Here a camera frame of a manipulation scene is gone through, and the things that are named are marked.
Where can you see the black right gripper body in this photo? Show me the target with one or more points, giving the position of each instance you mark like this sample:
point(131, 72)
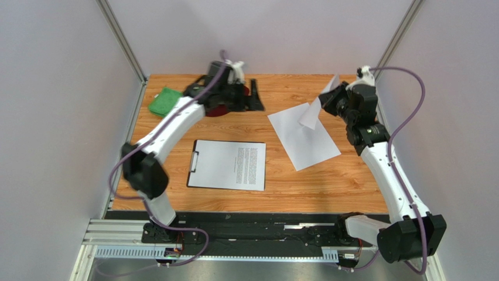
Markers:
point(333, 98)

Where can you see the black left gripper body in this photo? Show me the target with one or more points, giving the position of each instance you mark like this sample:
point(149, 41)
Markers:
point(233, 95)

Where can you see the printed text paper sheet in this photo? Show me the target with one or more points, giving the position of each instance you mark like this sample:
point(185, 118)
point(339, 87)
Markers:
point(234, 165)

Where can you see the black clipboard folder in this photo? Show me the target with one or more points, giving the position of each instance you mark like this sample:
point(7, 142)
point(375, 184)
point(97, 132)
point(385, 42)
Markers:
point(191, 171)

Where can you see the white paper sheet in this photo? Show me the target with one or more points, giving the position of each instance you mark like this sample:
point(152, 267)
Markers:
point(310, 117)
point(305, 147)

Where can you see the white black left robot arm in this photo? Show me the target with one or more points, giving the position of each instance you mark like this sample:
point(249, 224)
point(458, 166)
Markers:
point(142, 162)

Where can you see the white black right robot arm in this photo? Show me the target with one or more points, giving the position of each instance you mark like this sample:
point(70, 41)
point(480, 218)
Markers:
point(412, 232)

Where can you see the dark red cap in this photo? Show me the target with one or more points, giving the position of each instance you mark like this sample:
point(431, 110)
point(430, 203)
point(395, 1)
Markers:
point(220, 110)

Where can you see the green folded cloth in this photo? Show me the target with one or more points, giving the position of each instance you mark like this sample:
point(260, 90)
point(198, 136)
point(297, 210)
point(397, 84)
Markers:
point(164, 102)

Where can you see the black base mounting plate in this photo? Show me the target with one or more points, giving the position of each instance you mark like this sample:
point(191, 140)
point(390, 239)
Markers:
point(261, 235)

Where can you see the aluminium frame rail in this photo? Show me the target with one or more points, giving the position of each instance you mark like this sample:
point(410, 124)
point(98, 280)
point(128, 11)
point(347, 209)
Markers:
point(128, 245)

